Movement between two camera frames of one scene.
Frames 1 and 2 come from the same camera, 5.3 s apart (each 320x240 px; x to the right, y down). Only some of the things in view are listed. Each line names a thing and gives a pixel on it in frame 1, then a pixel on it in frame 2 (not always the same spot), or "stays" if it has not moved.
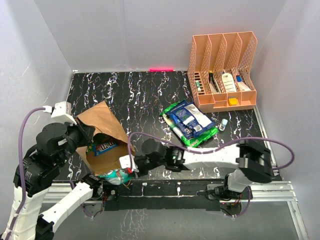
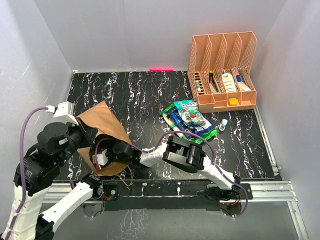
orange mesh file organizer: x=220 y=71 stays
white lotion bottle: x=229 y=82 stays
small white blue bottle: x=223 y=123 stays
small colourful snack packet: x=117 y=176 to x=190 y=112
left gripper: x=87 y=130 stays
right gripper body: x=145 y=164 to x=112 y=153
